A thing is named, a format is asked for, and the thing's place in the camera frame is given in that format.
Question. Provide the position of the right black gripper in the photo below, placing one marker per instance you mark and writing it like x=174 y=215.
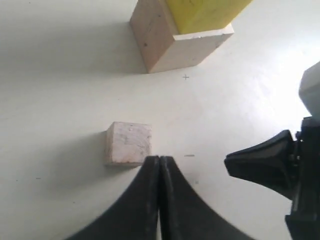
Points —
x=272 y=164

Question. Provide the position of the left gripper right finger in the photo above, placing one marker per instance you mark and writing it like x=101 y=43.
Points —
x=183 y=214

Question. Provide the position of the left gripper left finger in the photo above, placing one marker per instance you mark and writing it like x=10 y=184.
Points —
x=134 y=215

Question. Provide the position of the small light wooden cube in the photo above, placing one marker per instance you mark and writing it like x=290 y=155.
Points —
x=127 y=144

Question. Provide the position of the large light wooden cube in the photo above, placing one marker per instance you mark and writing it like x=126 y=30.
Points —
x=162 y=47

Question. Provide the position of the yellow painted cube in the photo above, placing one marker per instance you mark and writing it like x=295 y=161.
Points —
x=192 y=16

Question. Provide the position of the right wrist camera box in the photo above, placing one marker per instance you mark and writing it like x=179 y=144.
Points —
x=309 y=90

